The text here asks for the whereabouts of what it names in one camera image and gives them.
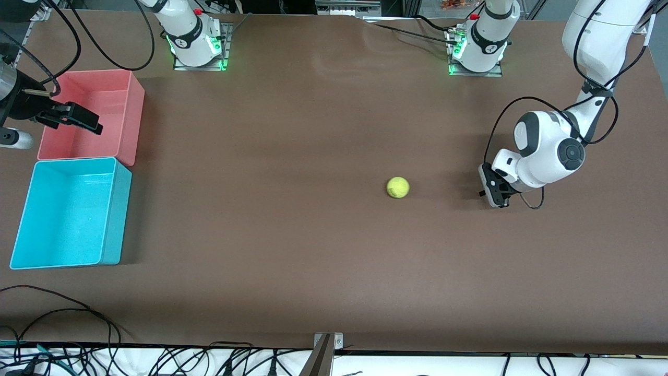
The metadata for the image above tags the yellow tennis ball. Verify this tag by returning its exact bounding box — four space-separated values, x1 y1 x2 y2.
387 177 410 199

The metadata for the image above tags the blue plastic bin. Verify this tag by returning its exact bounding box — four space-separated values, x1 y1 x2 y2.
9 157 133 271

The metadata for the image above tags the long black loose cable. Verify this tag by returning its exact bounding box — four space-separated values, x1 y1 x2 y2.
0 285 123 348
11 308 112 348

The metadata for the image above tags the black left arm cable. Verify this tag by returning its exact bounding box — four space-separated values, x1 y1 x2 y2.
484 0 655 210

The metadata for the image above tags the pink plastic bin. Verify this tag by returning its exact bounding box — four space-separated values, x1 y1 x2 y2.
37 69 146 167

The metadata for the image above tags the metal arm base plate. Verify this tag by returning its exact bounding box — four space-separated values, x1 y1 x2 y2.
173 22 231 72
448 29 504 78

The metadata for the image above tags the thin black base cable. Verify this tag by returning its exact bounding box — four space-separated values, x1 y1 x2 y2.
364 20 456 43

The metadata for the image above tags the grey aluminium beam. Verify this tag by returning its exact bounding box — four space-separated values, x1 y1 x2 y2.
299 334 335 376

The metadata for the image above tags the teal cable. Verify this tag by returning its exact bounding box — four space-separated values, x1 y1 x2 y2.
0 339 74 374

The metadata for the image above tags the black right arm cable loop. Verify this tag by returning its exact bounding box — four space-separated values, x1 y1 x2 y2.
50 0 156 72

